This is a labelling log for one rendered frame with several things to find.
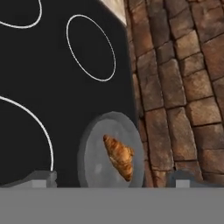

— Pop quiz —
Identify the black glass hob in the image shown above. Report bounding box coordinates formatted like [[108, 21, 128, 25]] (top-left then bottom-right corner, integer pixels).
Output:
[[0, 0, 140, 188]]

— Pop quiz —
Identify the grey round plate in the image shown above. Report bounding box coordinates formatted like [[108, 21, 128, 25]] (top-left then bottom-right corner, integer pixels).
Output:
[[76, 111, 145, 189]]

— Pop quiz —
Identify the golden brown croissant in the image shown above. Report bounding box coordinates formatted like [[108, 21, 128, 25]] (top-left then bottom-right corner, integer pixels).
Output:
[[102, 134, 136, 183]]

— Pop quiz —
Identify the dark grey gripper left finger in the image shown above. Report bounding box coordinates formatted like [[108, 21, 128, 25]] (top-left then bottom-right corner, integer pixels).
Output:
[[0, 170, 58, 189]]

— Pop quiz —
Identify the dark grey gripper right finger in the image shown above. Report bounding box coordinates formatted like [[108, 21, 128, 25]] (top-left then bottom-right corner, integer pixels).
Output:
[[165, 170, 224, 189]]

